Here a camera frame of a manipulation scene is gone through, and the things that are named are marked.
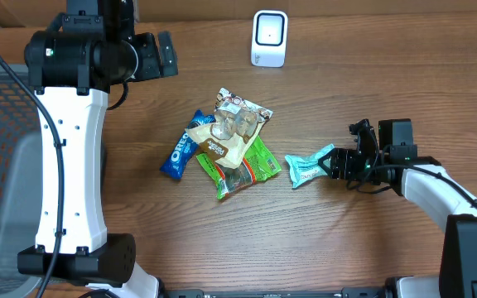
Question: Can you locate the teal snack wrapper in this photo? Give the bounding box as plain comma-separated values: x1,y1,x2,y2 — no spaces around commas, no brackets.
285,144,335,189

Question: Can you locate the green snack bag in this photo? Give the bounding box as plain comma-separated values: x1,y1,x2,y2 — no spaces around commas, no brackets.
196,137,282,199

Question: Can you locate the beige brown pastry bag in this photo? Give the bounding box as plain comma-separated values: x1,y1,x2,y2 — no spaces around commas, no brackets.
185,88,273,169

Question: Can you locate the blue Oreo cookie pack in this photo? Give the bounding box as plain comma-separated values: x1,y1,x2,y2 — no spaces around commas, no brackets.
160,109,215,180

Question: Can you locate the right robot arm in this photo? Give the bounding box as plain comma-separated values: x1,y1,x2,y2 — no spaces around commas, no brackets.
318,118,477,297

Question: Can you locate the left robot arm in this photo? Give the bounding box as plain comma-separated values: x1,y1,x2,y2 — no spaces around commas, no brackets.
17,0,177,297

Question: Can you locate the white barcode scanner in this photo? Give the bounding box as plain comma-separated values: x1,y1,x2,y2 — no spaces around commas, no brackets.
251,10,288,68

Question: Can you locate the grey plastic basket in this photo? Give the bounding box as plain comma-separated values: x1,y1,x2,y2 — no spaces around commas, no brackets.
0,64,107,298

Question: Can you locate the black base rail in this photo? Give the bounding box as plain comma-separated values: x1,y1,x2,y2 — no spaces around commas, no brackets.
166,287,393,298

